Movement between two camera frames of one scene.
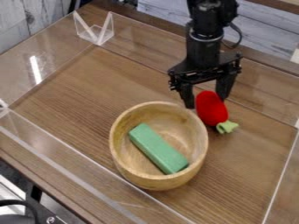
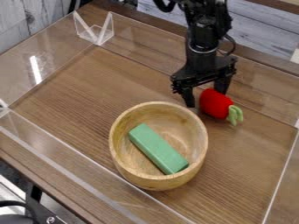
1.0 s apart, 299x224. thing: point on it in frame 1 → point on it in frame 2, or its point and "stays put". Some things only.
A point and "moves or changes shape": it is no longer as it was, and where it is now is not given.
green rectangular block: x=157 y=149 stays put
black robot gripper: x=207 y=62 stays put
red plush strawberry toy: x=211 y=111 moves or changes shape
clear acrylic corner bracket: x=95 y=33 stays put
